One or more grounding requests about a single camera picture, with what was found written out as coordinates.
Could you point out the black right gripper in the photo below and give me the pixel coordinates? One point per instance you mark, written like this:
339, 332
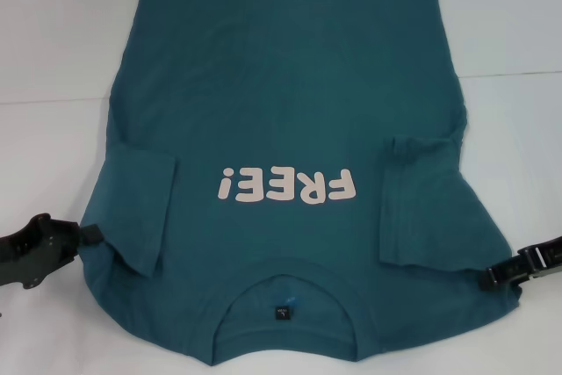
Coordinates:
544, 258

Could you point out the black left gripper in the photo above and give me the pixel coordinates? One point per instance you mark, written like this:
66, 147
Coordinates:
30, 252

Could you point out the teal shirt with FREE print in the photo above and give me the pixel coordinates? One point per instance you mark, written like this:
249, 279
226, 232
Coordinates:
285, 85

